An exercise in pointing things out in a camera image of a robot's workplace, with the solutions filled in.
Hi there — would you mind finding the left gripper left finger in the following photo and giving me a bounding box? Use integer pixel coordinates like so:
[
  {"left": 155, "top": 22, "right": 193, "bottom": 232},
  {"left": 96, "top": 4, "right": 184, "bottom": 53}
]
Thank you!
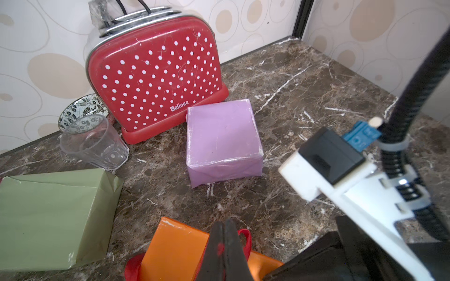
[{"left": 195, "top": 222, "right": 225, "bottom": 281}]

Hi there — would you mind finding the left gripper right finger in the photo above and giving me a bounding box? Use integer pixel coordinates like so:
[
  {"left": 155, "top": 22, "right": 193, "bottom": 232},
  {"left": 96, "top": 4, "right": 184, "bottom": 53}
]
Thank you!
[{"left": 224, "top": 219, "right": 253, "bottom": 281}]

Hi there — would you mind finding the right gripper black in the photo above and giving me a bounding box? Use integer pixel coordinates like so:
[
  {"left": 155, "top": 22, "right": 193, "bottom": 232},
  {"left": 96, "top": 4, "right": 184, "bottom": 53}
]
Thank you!
[{"left": 263, "top": 215, "right": 450, "bottom": 281}]

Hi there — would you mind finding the orange gift box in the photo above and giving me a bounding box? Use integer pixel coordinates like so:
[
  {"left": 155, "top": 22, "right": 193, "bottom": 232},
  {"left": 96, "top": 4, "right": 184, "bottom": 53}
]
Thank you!
[{"left": 136, "top": 217, "right": 283, "bottom": 281}]

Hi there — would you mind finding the purple gift box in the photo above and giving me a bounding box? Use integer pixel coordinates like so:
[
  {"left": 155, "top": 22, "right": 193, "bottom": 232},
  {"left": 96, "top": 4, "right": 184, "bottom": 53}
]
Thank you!
[{"left": 186, "top": 99, "right": 264, "bottom": 188}]

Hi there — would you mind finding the green gift box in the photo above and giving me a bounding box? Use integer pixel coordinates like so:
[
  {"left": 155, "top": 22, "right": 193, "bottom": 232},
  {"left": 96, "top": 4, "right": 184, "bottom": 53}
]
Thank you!
[{"left": 1, "top": 169, "right": 123, "bottom": 271}]

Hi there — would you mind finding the clear plastic cup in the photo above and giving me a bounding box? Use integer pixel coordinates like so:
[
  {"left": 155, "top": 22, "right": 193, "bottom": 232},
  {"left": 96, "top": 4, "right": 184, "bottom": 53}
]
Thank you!
[{"left": 60, "top": 114, "right": 130, "bottom": 172}]

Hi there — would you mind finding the patterned ceramic bowl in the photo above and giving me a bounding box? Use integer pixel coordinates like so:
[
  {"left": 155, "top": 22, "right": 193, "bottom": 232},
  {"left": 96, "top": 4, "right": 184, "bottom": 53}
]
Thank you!
[{"left": 58, "top": 94, "right": 110, "bottom": 132}]

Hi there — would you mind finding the red polka dot toaster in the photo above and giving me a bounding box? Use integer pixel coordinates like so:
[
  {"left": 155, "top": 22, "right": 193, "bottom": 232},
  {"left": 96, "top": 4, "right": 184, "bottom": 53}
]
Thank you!
[{"left": 86, "top": 1, "right": 229, "bottom": 145}]

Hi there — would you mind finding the black toaster cable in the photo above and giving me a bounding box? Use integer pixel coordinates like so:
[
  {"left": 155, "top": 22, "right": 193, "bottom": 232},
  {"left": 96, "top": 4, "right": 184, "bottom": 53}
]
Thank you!
[{"left": 114, "top": 0, "right": 152, "bottom": 16}]

